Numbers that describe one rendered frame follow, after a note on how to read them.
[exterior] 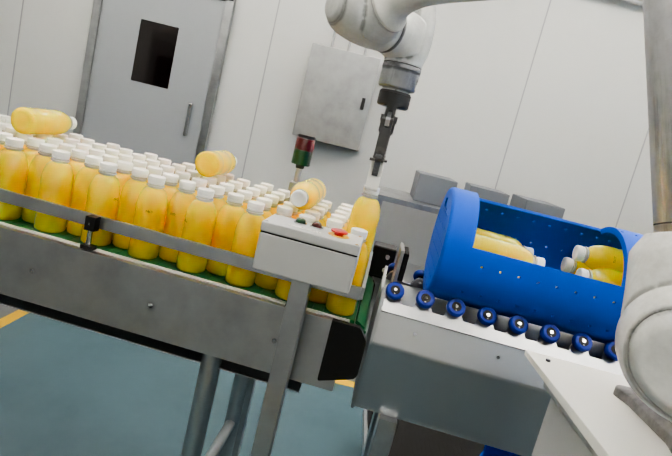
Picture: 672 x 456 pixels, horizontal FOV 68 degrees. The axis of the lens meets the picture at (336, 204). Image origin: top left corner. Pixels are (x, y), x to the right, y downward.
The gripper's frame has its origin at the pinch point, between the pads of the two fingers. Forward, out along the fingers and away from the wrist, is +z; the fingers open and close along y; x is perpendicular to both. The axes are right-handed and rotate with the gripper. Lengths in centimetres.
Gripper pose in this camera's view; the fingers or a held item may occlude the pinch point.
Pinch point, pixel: (374, 175)
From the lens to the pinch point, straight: 118.3
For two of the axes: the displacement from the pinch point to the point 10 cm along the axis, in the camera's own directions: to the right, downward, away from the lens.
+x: -9.6, -2.5, 0.9
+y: 1.3, -1.2, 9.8
